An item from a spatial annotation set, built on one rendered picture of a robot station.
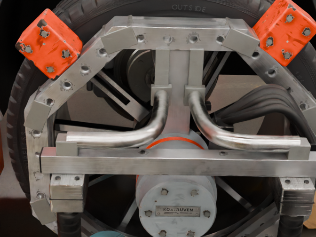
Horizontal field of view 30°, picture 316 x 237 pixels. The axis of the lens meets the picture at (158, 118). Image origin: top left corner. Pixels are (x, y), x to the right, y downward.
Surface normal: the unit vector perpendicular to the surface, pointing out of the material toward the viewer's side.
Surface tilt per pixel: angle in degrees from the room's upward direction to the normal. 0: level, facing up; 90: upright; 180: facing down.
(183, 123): 90
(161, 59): 90
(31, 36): 90
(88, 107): 0
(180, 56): 90
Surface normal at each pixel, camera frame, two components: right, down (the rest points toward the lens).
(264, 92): -0.29, -0.30
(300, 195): 0.02, 0.44
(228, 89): 0.03, -0.90
